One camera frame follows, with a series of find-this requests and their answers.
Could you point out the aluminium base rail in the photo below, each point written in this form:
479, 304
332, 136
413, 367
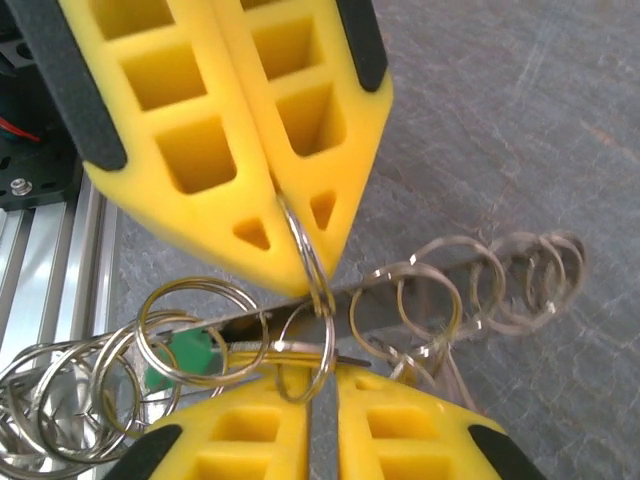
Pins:
50, 250

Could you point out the metal band keyring with rings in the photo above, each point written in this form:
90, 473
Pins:
370, 305

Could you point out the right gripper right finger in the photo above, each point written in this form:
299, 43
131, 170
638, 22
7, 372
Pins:
410, 440

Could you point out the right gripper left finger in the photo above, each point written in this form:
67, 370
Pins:
240, 435

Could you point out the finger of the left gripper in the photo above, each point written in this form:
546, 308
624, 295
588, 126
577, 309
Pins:
150, 150
360, 150

